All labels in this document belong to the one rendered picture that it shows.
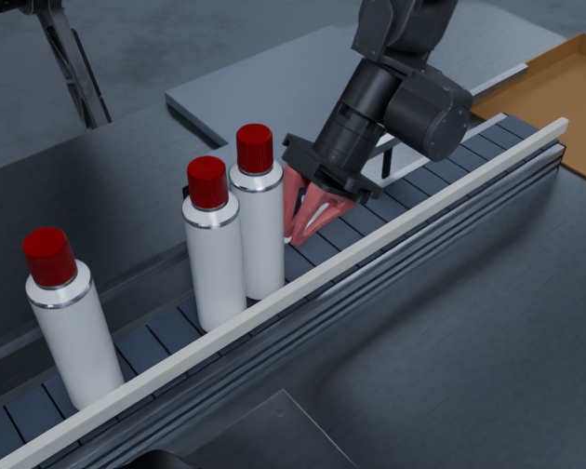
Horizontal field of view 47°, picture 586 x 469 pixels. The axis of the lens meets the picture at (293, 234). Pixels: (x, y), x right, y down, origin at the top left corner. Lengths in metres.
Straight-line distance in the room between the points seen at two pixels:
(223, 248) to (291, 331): 0.16
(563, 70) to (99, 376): 0.95
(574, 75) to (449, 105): 0.66
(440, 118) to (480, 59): 0.66
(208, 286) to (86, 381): 0.14
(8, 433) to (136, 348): 0.14
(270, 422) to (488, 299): 0.32
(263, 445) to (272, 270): 0.18
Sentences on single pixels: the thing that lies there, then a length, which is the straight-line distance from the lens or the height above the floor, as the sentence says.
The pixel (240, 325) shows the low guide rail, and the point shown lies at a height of 0.91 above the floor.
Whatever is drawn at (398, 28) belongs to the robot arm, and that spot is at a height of 1.15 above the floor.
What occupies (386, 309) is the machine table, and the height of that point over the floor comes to 0.83.
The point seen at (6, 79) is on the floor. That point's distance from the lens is 3.01.
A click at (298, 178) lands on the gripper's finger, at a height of 1.00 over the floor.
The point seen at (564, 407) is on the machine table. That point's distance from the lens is 0.77.
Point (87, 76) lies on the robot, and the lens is 1.57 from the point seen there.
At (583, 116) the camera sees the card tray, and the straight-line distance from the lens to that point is 1.17.
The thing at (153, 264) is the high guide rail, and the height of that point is 0.96.
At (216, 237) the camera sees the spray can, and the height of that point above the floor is 1.03.
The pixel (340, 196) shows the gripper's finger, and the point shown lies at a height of 0.99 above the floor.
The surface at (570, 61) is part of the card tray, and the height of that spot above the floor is 0.83.
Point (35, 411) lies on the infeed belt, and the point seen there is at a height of 0.88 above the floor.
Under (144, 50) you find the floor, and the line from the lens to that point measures 3.05.
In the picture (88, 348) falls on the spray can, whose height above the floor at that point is 0.98.
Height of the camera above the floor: 1.44
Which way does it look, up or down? 44 degrees down
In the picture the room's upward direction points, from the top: straight up
